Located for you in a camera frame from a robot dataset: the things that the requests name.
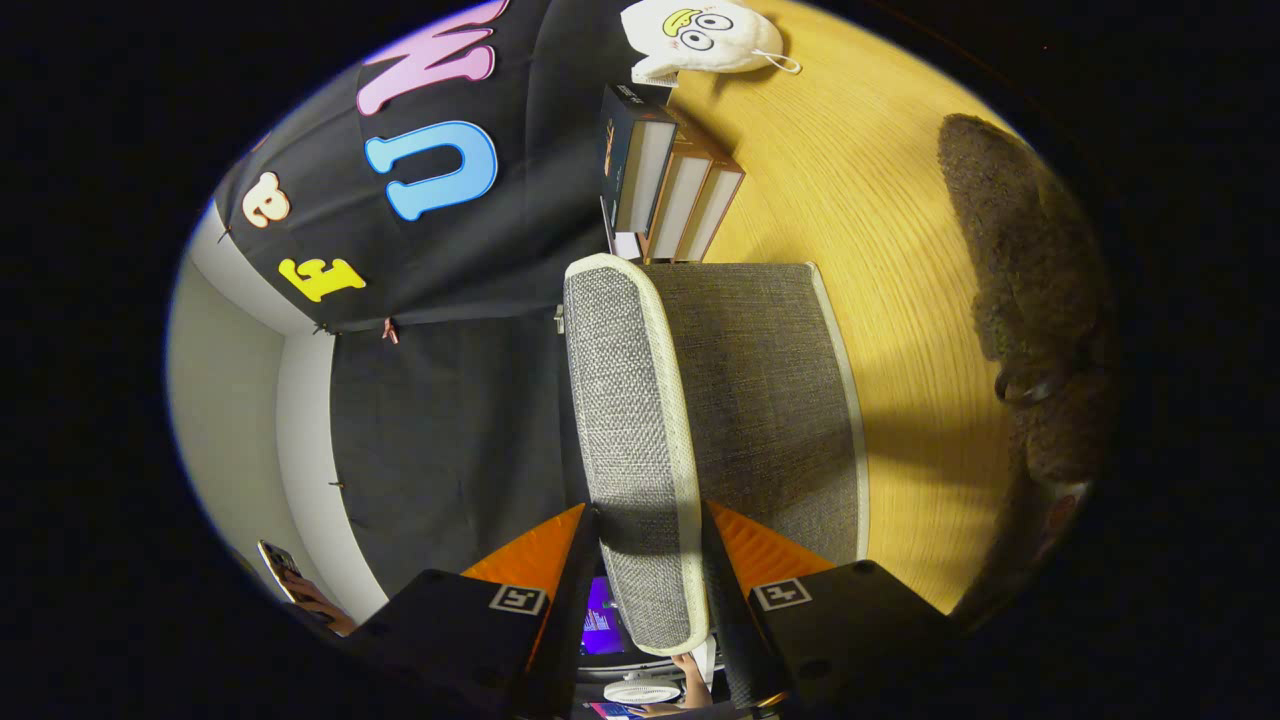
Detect black backdrop cloth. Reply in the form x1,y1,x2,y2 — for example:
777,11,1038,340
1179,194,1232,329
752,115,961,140
213,0,651,601

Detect purple lit monitor screen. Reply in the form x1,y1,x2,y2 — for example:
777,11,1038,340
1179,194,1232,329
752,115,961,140
580,577,629,658

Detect white round fan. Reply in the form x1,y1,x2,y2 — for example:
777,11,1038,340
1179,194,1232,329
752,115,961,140
603,678,681,705

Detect smartphone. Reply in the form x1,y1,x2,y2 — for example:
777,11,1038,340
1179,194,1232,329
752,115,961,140
257,540,304,604

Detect brown cover book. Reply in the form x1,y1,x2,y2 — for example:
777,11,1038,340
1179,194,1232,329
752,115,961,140
645,125,716,261
680,150,746,263

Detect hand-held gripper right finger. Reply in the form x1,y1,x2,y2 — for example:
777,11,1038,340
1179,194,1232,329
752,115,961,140
700,502,961,713

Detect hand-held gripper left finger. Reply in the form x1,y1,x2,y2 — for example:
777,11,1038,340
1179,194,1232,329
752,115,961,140
350,503,601,720

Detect dark blue hardcover book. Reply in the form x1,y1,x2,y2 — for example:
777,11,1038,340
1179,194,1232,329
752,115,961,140
598,84,679,236

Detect white ghost plush toy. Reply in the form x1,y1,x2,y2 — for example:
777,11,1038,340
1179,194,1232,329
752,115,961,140
620,0,803,89

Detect grey fabric storage box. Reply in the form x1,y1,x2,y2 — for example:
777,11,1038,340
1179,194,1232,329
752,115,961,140
563,253,871,656

